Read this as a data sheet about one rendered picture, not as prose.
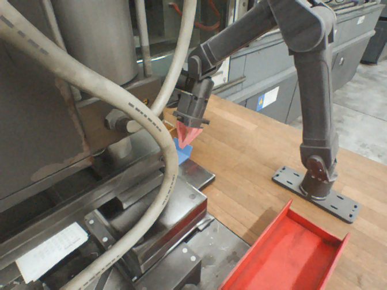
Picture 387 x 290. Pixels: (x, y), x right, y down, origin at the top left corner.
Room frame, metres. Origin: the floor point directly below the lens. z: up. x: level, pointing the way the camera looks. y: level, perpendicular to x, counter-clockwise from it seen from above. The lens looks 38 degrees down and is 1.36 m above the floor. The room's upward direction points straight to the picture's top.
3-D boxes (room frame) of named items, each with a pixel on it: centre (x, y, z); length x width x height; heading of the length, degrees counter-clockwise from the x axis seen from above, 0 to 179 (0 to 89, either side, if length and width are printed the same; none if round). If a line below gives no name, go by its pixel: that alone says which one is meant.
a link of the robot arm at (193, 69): (0.62, 0.01, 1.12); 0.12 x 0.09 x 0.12; 52
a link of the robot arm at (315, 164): (0.40, -0.29, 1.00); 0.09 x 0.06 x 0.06; 142
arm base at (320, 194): (0.39, -0.30, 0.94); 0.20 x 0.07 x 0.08; 46
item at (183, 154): (0.48, 0.08, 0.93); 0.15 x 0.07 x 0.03; 139
